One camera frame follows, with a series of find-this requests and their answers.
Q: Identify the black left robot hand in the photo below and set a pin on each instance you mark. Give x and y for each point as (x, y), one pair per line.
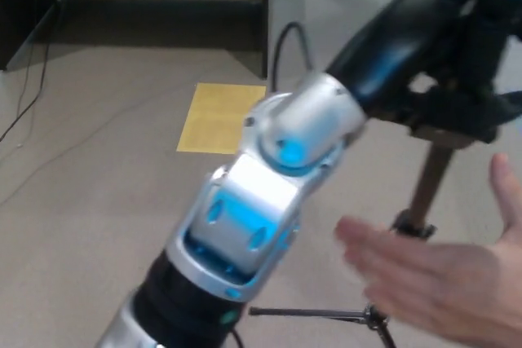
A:
(391, 46)

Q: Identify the person's bare hand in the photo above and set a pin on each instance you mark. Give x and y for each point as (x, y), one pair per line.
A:
(448, 287)

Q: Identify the black tripod with phone holder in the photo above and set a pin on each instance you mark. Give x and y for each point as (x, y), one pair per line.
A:
(432, 179)

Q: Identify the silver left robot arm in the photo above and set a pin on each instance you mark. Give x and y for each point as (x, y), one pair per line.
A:
(249, 209)

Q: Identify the yellow paper sheet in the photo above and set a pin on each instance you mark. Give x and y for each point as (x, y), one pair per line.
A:
(216, 120)

